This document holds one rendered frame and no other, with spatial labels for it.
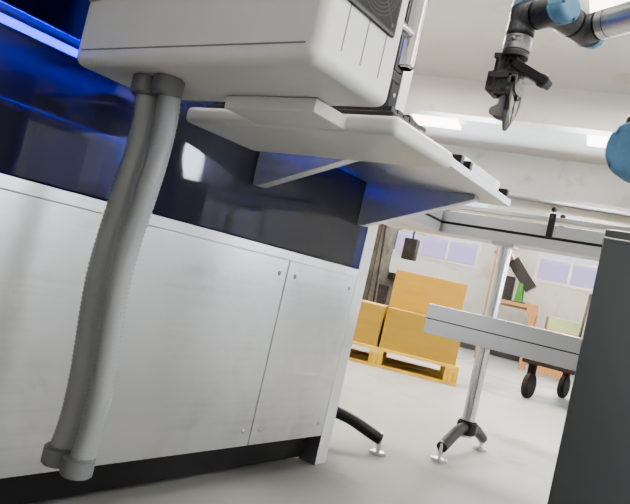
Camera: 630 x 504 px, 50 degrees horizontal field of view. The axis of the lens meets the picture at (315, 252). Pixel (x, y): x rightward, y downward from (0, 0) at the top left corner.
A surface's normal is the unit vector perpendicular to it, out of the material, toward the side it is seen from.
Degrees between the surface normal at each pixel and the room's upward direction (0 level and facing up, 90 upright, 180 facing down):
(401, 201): 90
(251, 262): 90
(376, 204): 90
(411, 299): 90
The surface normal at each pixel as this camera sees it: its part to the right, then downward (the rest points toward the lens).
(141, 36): -0.57, -0.16
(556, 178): -0.37, -0.12
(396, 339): -0.18, -0.07
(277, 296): 0.81, 0.16
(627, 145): -0.85, -0.08
